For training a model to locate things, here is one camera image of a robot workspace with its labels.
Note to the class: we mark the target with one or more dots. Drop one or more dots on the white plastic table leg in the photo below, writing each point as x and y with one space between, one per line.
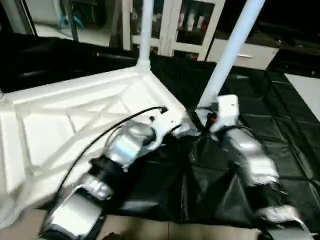
230 50
145 30

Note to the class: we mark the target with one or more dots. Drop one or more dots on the white plastic table top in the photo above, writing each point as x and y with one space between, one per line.
55 115

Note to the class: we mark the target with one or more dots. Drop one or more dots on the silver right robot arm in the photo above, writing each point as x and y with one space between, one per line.
250 160

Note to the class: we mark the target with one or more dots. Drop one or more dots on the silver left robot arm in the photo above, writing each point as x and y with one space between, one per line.
115 150

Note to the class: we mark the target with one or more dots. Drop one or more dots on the black mat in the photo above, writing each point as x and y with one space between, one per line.
220 190

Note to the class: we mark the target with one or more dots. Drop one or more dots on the white drawer unit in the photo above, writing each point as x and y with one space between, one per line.
247 54

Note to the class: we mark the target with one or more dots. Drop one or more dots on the white glass door cabinet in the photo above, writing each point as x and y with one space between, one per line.
170 25

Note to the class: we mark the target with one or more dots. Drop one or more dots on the grey metal pole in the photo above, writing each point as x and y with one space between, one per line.
70 20

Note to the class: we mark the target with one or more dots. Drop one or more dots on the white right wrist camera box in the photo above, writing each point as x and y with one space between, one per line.
226 109

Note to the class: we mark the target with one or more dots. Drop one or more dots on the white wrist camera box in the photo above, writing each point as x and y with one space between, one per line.
226 109
167 124

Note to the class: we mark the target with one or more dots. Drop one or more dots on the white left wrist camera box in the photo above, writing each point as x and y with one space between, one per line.
167 124

